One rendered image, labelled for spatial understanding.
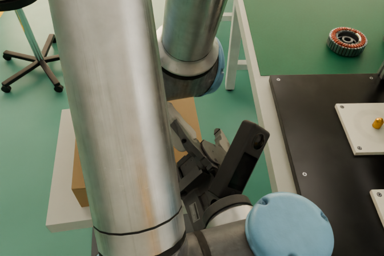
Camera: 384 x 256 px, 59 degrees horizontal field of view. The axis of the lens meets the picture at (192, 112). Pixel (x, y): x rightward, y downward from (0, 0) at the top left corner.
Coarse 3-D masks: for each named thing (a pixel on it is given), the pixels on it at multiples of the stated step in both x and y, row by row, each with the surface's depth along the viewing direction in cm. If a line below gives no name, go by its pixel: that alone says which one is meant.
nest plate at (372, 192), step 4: (372, 192) 70; (376, 192) 70; (380, 192) 70; (372, 196) 70; (376, 196) 69; (380, 196) 69; (376, 200) 68; (380, 200) 68; (376, 204) 68; (380, 204) 68; (376, 208) 68; (380, 208) 67; (380, 212) 67; (380, 216) 67
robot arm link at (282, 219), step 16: (288, 192) 31; (256, 208) 30; (272, 208) 30; (288, 208) 30; (304, 208) 30; (224, 224) 32; (240, 224) 31; (256, 224) 29; (272, 224) 29; (288, 224) 29; (304, 224) 29; (320, 224) 29; (208, 240) 30; (224, 240) 29; (240, 240) 29; (256, 240) 28; (272, 240) 27; (288, 240) 28; (304, 240) 28; (320, 240) 28
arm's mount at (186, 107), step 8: (176, 104) 80; (184, 104) 80; (192, 104) 81; (184, 112) 79; (192, 112) 79; (192, 120) 78; (200, 136) 75; (176, 152) 72; (184, 152) 72; (176, 160) 70; (80, 168) 68; (80, 176) 67; (72, 184) 66; (80, 184) 66; (80, 192) 66; (80, 200) 69
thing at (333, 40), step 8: (336, 32) 105; (344, 32) 106; (352, 32) 105; (360, 32) 105; (328, 40) 105; (336, 40) 103; (344, 40) 104; (352, 40) 104; (360, 40) 102; (336, 48) 102; (344, 48) 101; (352, 48) 100; (360, 48) 101; (352, 56) 102
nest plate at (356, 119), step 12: (336, 108) 86; (348, 108) 85; (360, 108) 85; (372, 108) 85; (348, 120) 82; (360, 120) 82; (372, 120) 82; (348, 132) 80; (360, 132) 80; (372, 132) 80; (360, 144) 78; (372, 144) 78
